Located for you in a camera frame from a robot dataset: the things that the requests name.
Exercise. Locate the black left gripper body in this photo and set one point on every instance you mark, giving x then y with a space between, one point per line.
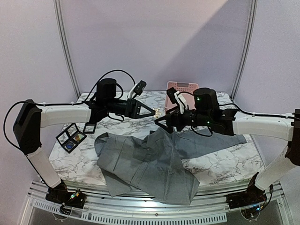
131 104

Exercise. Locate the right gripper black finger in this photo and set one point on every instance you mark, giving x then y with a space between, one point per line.
165 128
168 119

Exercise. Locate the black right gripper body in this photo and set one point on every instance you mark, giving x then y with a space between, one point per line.
173 120

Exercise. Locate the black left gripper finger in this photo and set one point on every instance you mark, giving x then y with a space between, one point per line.
140 115
144 109

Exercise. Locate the grey button-up shirt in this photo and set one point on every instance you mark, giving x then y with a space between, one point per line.
154 164

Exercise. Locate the round green orange badge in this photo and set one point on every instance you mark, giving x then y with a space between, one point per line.
79 137

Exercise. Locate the round blue badge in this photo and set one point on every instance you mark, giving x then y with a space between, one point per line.
69 146

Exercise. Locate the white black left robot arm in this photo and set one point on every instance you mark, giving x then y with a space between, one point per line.
35 119

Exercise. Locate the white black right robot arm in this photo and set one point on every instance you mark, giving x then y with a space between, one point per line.
221 119

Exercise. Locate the pink perforated plastic basket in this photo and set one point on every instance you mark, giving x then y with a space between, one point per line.
187 90

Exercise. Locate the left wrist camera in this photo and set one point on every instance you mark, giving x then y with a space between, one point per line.
136 90

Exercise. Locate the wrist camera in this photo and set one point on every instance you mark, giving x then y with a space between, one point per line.
175 99
136 90

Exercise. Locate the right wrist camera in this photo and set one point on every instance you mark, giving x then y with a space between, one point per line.
175 99

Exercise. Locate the black frame display box pair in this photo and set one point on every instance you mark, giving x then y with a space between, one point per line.
68 136

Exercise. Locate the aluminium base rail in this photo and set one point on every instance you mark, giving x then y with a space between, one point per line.
208 207

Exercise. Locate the left aluminium corner post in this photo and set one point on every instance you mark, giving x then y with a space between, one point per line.
65 47

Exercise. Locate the aluminium corner post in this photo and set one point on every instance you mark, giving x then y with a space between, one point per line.
246 47
65 47

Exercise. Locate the right aluminium corner post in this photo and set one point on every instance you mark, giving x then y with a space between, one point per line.
246 47

